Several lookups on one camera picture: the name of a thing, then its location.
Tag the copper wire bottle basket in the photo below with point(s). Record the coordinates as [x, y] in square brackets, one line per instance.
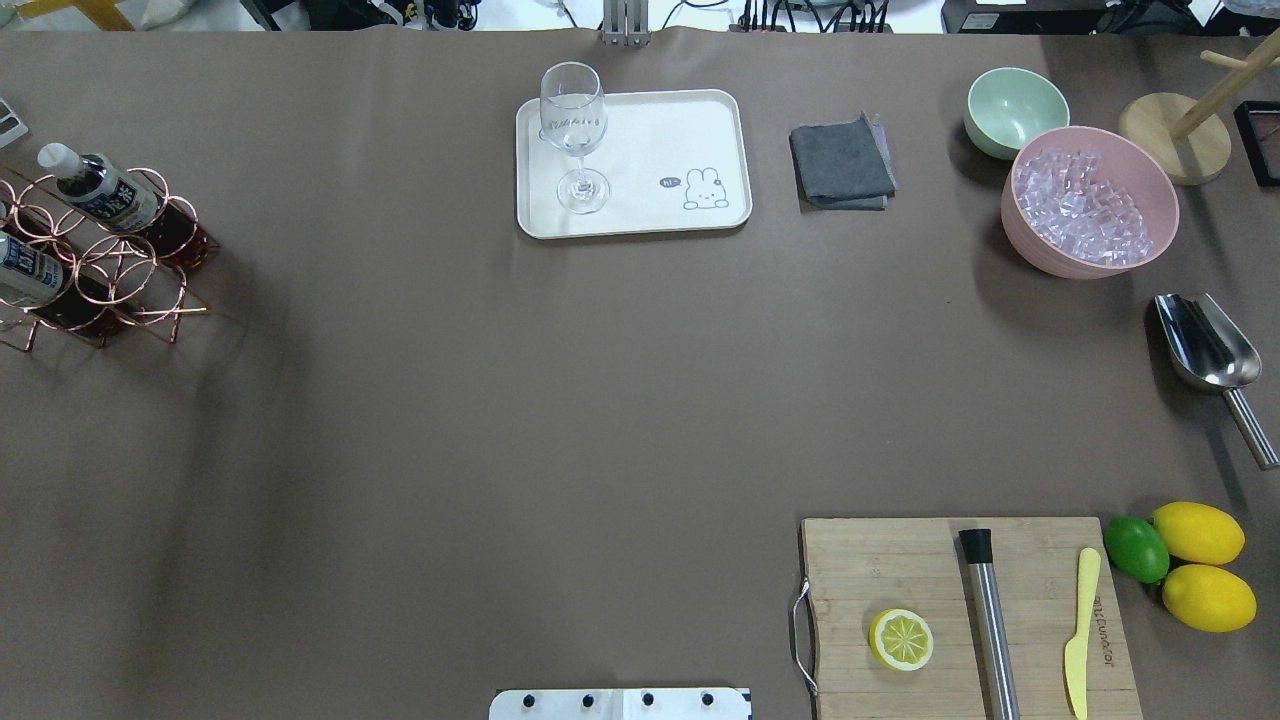
[144, 288]

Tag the tea bottle white cap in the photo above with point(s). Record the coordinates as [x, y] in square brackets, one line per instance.
[124, 203]

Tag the white rabbit serving tray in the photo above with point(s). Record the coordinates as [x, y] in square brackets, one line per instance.
[675, 159]

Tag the clear wine glass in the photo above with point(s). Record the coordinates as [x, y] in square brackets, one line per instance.
[574, 120]

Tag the folded grey cloth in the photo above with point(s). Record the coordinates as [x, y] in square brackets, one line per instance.
[846, 166]

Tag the bamboo cutting board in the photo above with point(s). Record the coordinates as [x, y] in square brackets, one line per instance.
[859, 567]

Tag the half lemon slice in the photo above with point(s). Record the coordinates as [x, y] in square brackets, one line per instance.
[901, 640]

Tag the mint green bowl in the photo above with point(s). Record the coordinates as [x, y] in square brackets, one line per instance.
[1006, 107]

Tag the steel muddler black tip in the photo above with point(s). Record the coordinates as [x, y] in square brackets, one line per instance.
[978, 555]

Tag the pink bowl of ice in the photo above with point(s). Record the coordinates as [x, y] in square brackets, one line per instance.
[1083, 203]

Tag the green lime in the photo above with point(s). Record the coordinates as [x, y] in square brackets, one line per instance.
[1136, 549]

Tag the yellow plastic knife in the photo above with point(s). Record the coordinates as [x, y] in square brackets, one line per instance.
[1076, 649]

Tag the steel ice scoop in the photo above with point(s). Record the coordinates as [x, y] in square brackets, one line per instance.
[1211, 354]

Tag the yellow lemon upper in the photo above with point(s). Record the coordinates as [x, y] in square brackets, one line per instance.
[1197, 532]

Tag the yellow lemon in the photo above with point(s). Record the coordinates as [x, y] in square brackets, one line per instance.
[1197, 532]
[1209, 599]

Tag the wooden cup tree stand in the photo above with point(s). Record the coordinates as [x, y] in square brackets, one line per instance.
[1186, 136]

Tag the yellow lemon lower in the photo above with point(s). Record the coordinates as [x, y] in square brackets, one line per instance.
[1209, 599]

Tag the black framed tray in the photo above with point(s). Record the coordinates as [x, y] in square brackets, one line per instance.
[1258, 124]

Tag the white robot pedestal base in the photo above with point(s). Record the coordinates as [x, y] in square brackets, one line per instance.
[623, 703]

